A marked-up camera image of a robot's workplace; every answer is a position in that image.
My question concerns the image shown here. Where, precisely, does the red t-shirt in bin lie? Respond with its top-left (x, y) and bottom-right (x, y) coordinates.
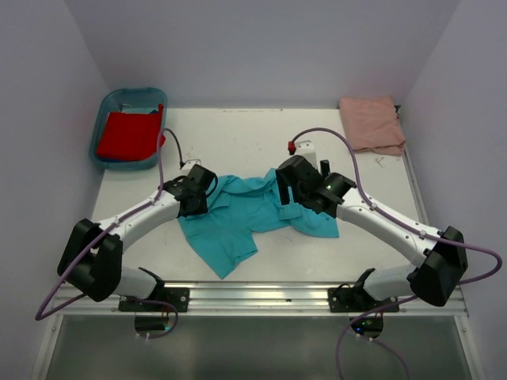
top-left (95, 104), bottom-right (165, 162)

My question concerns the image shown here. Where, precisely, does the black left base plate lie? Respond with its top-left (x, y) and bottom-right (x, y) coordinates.
top-left (118, 287), bottom-right (190, 313)

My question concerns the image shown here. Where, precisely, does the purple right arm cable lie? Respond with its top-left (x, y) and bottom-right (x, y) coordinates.
top-left (292, 127), bottom-right (503, 380)

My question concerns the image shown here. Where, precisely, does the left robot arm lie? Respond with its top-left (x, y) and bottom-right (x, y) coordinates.
top-left (57, 165), bottom-right (218, 311)

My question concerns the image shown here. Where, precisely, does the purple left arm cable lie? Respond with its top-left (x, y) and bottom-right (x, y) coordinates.
top-left (34, 127), bottom-right (187, 321)

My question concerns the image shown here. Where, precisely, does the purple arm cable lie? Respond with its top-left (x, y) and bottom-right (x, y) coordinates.
top-left (292, 127), bottom-right (503, 380)
top-left (34, 127), bottom-right (187, 321)

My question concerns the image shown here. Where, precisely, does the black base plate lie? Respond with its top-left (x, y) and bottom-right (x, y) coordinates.
top-left (327, 284), bottom-right (399, 313)
top-left (118, 287), bottom-right (190, 313)

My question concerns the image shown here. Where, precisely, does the folded pink t-shirt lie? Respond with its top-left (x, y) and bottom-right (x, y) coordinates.
top-left (338, 97), bottom-right (406, 157)

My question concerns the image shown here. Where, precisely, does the teal t-shirt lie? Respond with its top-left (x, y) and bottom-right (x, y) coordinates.
top-left (178, 168), bottom-right (340, 279)

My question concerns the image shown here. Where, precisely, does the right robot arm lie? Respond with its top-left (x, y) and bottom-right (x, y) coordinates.
top-left (276, 155), bottom-right (468, 311)

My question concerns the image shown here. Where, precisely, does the aluminium mounting rail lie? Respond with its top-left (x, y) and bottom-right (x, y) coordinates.
top-left (53, 282), bottom-right (467, 317)

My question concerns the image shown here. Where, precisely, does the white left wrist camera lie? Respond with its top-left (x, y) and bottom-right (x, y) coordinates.
top-left (181, 159), bottom-right (201, 171)

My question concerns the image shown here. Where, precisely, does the teal plastic bin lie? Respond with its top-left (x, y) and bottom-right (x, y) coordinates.
top-left (89, 87), bottom-right (167, 171)

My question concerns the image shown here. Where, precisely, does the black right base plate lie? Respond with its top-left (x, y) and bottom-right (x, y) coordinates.
top-left (327, 284), bottom-right (399, 313)

